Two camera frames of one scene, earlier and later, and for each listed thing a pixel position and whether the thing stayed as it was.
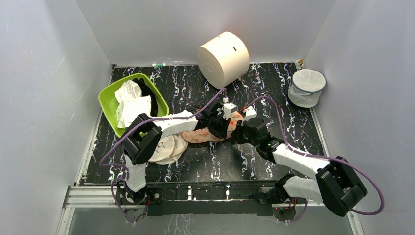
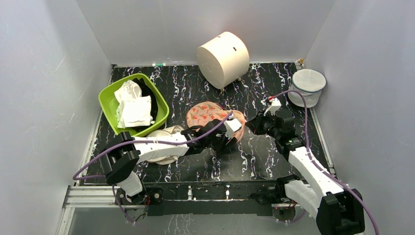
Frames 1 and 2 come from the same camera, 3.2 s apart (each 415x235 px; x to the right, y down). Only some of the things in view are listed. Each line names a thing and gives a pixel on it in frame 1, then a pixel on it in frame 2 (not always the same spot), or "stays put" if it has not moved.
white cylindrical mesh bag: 306,90 stays put
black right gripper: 242,133 -> 260,124
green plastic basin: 109,102 stays put
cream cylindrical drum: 223,59 stays put
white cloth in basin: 131,105 stays put
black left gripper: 222,132 -> 226,143
